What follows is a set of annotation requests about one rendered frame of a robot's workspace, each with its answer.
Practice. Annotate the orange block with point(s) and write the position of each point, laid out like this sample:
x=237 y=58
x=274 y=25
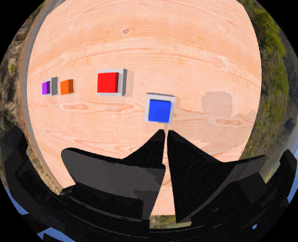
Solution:
x=66 y=87

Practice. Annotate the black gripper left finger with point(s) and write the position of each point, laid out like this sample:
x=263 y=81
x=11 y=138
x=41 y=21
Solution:
x=139 y=175

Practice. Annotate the blue button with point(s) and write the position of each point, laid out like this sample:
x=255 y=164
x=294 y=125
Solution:
x=159 y=108

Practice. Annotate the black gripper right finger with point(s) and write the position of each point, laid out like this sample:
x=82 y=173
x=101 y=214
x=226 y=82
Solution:
x=197 y=177

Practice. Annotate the red button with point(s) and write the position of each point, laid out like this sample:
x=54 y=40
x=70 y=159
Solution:
x=112 y=82

